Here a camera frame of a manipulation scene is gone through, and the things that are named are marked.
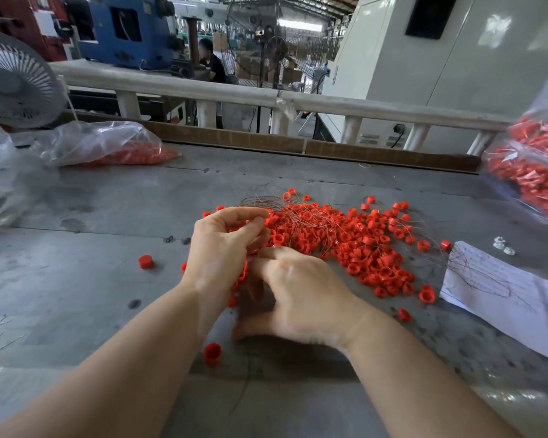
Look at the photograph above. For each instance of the person's left hand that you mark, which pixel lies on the person's left hand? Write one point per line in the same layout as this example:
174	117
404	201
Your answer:
215	260

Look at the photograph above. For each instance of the person's right hand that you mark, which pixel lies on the person's right hand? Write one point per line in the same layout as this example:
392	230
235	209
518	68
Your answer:
306	301

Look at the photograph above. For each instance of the pile of red plastic rings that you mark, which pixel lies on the pile of red plastic rings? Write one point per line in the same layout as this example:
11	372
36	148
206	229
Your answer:
365	241

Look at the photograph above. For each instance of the person's left forearm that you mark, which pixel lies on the person's left forearm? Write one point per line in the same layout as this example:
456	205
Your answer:
105	378

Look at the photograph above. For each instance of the person's right forearm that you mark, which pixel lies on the person's right forearm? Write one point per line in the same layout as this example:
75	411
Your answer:
429	383

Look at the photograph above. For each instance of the brown wooden board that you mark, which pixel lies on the brown wooden board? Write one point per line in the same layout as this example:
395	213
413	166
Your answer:
254	138

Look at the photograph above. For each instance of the clear bag with red pieces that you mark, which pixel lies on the clear bag with red pieces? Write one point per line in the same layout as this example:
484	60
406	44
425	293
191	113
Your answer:
99	143

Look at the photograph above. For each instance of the white metal railing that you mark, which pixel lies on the white metal railing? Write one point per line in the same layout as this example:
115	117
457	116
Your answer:
208	88

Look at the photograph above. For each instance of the white paper sheet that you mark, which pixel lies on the white paper sheet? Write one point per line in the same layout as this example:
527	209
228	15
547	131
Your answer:
500	301

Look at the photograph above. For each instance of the small clear plastic piece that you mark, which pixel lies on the small clear plastic piece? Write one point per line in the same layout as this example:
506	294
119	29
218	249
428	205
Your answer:
509	251
500	242

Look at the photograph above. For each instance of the blue industrial machine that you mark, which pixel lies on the blue industrial machine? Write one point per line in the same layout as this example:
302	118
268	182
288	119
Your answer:
139	39

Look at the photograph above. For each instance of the large clear bag red pieces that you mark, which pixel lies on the large clear bag red pieces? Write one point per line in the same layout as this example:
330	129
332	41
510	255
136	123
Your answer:
528	168

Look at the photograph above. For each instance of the white desk fan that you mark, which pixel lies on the white desk fan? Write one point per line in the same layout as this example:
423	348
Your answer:
16	84

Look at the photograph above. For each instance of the large grey machine cabinet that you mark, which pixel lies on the large grey machine cabinet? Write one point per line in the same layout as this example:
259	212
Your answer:
493	61

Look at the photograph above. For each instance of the red industrial machine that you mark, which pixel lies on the red industrial machine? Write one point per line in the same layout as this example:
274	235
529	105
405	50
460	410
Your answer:
14	18

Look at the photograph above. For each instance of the black pedestal fan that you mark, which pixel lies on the black pedestal fan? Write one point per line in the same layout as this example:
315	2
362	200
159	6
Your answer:
274	52

